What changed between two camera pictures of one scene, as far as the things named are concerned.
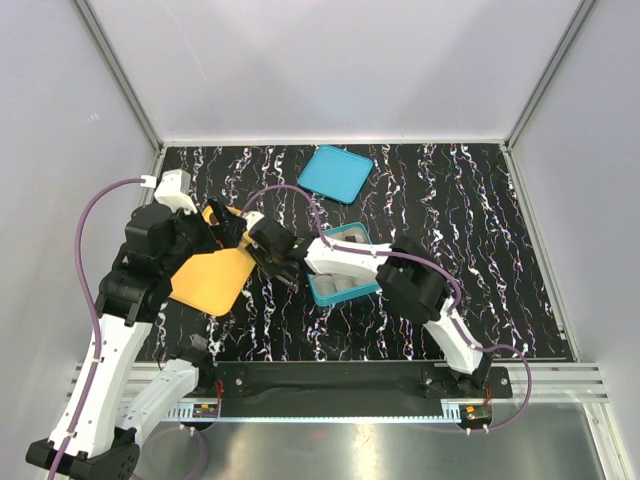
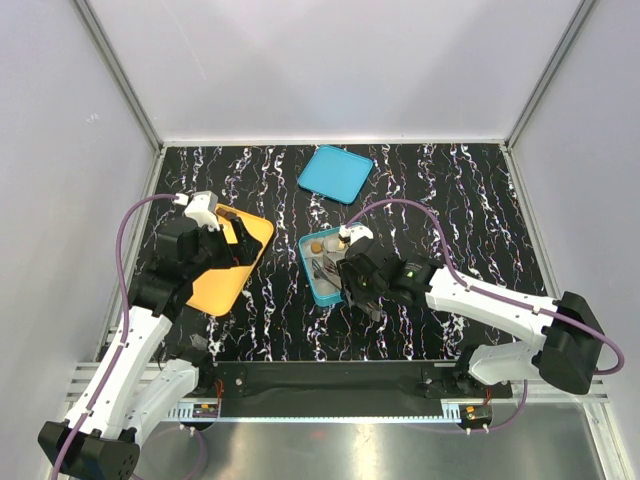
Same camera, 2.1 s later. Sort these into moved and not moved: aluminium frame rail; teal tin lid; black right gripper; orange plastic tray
Moved: black right gripper
Not moved: aluminium frame rail; teal tin lid; orange plastic tray
